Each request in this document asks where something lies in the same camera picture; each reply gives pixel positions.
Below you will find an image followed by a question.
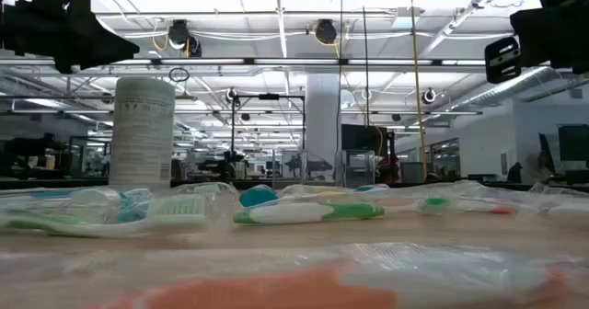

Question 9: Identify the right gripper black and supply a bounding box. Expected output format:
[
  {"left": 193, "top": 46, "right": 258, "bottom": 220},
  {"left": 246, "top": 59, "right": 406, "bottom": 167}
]
[{"left": 485, "top": 5, "right": 589, "bottom": 85}]

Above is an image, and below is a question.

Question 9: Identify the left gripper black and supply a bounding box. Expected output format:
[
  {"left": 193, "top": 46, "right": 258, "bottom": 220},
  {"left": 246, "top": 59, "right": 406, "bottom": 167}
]
[{"left": 0, "top": 0, "right": 141, "bottom": 74}]

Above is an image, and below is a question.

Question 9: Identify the blue toothbrush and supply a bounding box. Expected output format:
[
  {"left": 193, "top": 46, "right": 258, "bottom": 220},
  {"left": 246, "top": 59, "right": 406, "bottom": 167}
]
[{"left": 17, "top": 188, "right": 84, "bottom": 200}]

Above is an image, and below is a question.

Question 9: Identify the green toothbrush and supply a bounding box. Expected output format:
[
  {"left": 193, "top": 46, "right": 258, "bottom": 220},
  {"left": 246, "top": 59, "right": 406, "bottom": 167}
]
[
  {"left": 0, "top": 193, "right": 211, "bottom": 239},
  {"left": 174, "top": 182, "right": 231, "bottom": 198},
  {"left": 232, "top": 193, "right": 450, "bottom": 226}
]

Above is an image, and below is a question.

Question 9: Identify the orange toothbrush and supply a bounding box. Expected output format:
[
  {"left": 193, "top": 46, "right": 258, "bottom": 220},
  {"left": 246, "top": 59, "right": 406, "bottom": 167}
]
[
  {"left": 0, "top": 242, "right": 589, "bottom": 309},
  {"left": 376, "top": 197, "right": 519, "bottom": 216}
]

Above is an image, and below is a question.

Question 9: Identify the teal mouthwash bottle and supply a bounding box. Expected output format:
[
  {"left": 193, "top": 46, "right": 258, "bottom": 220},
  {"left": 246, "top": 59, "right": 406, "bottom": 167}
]
[{"left": 237, "top": 184, "right": 281, "bottom": 209}]

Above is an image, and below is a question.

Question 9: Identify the clear acrylic organizer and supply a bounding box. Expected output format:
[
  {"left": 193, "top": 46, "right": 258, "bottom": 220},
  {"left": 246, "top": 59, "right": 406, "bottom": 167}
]
[{"left": 271, "top": 148, "right": 378, "bottom": 189}]

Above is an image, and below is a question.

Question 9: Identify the white plastic cup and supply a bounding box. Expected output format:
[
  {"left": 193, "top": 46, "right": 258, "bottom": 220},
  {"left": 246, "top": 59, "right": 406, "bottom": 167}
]
[{"left": 108, "top": 76, "right": 177, "bottom": 193}]

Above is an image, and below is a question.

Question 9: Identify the dark monitor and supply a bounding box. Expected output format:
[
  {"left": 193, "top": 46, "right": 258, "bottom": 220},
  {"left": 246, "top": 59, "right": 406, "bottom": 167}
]
[{"left": 557, "top": 123, "right": 589, "bottom": 163}]

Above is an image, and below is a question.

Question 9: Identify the white wrapped toothbrush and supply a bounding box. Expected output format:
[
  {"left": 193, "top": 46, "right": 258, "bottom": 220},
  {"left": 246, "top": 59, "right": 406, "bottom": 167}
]
[{"left": 526, "top": 182, "right": 589, "bottom": 230}]

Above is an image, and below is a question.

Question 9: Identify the long LED light bar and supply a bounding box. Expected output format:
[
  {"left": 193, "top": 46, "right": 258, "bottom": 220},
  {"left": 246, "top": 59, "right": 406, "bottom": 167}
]
[{"left": 0, "top": 56, "right": 489, "bottom": 69}]

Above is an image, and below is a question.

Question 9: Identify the black machine cabinet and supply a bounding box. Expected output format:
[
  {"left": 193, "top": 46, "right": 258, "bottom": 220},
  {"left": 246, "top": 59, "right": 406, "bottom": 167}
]
[{"left": 341, "top": 123, "right": 397, "bottom": 184}]

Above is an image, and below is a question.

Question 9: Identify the silver ventilation duct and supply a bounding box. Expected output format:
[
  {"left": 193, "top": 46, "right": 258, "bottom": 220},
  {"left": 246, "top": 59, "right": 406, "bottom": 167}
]
[{"left": 453, "top": 67, "right": 553, "bottom": 112}]

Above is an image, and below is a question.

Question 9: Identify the black cable loop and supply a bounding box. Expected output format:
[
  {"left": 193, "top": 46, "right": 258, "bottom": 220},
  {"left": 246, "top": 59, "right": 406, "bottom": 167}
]
[{"left": 167, "top": 66, "right": 191, "bottom": 83}]

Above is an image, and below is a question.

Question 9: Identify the black aluminium table frame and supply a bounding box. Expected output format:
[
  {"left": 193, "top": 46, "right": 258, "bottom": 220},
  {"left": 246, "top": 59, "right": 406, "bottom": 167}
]
[{"left": 0, "top": 177, "right": 589, "bottom": 194}]

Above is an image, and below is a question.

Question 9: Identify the black cable with coil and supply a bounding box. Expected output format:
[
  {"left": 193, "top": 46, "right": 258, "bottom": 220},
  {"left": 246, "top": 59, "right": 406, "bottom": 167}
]
[{"left": 359, "top": 0, "right": 372, "bottom": 129}]

